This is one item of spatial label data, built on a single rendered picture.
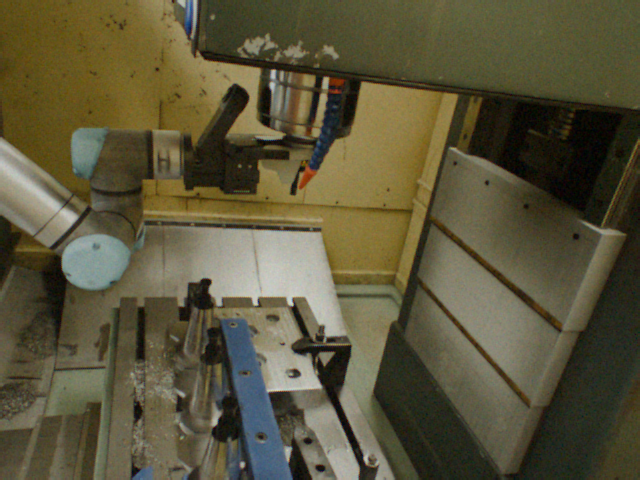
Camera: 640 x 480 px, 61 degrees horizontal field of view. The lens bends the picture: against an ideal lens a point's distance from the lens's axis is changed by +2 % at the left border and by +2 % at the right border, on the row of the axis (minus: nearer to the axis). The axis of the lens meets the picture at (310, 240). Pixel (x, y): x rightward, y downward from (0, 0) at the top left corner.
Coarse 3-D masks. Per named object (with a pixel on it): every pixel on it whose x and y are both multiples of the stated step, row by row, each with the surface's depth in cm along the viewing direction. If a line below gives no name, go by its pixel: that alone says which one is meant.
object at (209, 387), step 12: (204, 360) 58; (204, 372) 58; (216, 372) 58; (204, 384) 59; (216, 384) 59; (192, 396) 60; (204, 396) 59; (216, 396) 59; (192, 408) 60; (204, 408) 59; (216, 408) 60
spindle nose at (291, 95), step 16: (272, 80) 79; (288, 80) 77; (304, 80) 76; (320, 80) 76; (272, 96) 79; (288, 96) 78; (304, 96) 77; (320, 96) 77; (352, 96) 80; (272, 112) 80; (288, 112) 78; (304, 112) 78; (320, 112) 78; (352, 112) 82; (272, 128) 81; (288, 128) 80; (304, 128) 79
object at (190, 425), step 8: (184, 400) 62; (184, 408) 62; (184, 416) 60; (192, 416) 60; (184, 424) 60; (192, 424) 59; (200, 424) 59; (208, 424) 59; (216, 424) 59; (184, 432) 60; (192, 432) 60; (200, 432) 59; (208, 432) 59
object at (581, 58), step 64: (256, 0) 47; (320, 0) 48; (384, 0) 50; (448, 0) 51; (512, 0) 53; (576, 0) 55; (256, 64) 50; (320, 64) 51; (384, 64) 52; (448, 64) 54; (512, 64) 56; (576, 64) 58
